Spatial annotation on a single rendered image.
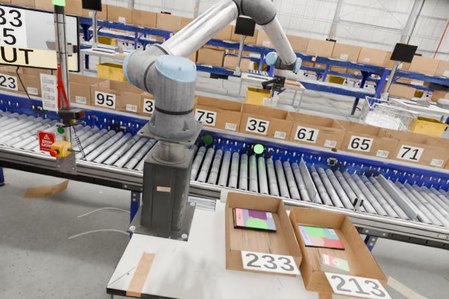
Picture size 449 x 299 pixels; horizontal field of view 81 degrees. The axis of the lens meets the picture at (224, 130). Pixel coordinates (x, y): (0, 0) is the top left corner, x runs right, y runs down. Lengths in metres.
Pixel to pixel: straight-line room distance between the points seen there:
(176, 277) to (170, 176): 0.37
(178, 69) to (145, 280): 0.75
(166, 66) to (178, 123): 0.21
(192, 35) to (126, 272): 0.96
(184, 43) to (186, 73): 0.27
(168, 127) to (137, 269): 0.53
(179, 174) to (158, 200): 0.16
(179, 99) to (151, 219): 0.55
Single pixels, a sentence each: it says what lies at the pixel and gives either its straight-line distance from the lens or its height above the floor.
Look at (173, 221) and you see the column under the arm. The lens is 1.22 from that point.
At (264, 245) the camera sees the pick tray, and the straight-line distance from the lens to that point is 1.27.
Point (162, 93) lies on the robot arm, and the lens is 0.98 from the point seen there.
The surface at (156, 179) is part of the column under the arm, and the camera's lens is 1.12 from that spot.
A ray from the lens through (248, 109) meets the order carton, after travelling 2.28.
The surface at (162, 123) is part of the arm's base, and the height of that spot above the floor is 1.25.
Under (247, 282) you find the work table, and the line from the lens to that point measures 1.13.
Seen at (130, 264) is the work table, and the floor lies 0.75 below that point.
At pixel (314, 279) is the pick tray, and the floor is 0.81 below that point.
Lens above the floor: 1.60
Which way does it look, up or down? 21 degrees down
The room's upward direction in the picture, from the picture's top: 9 degrees clockwise
